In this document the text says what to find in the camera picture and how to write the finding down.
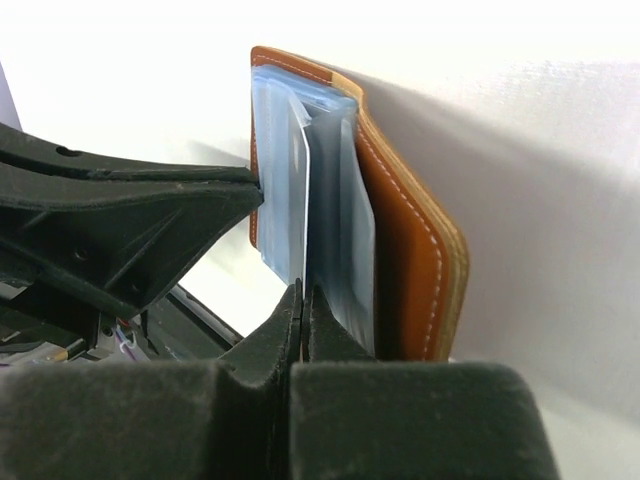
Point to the brown leather card holder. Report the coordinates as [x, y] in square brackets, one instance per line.
[422, 259]

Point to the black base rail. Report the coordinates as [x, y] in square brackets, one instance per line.
[180, 327]

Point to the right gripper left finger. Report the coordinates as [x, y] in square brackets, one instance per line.
[225, 418]

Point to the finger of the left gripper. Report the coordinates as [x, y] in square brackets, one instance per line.
[124, 252]
[34, 169]

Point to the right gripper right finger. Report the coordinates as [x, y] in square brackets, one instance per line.
[353, 417]

